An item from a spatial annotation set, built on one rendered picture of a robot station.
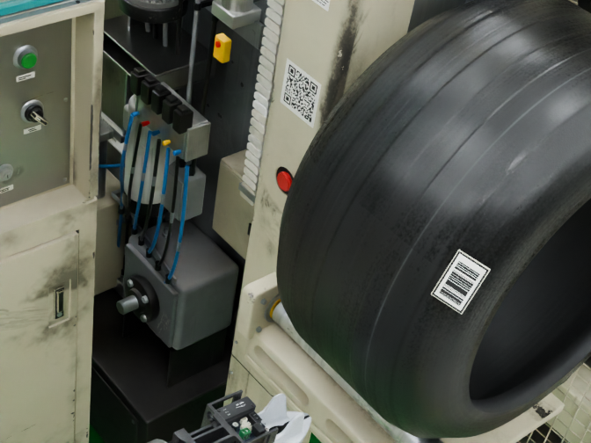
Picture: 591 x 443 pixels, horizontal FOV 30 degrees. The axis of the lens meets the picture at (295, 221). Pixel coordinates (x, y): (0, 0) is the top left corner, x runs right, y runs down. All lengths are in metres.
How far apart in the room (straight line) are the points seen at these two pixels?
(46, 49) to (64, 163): 0.23
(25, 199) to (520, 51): 0.89
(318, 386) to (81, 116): 0.56
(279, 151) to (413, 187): 0.47
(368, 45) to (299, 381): 0.50
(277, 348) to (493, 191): 0.59
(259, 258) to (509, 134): 0.69
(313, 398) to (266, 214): 0.30
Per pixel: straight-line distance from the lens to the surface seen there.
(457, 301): 1.20
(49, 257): 1.87
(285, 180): 1.65
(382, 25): 1.51
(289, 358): 1.67
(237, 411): 1.29
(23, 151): 1.77
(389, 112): 1.26
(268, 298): 1.66
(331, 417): 1.62
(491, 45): 1.30
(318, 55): 1.52
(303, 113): 1.58
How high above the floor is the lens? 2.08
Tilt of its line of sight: 40 degrees down
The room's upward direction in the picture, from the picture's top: 11 degrees clockwise
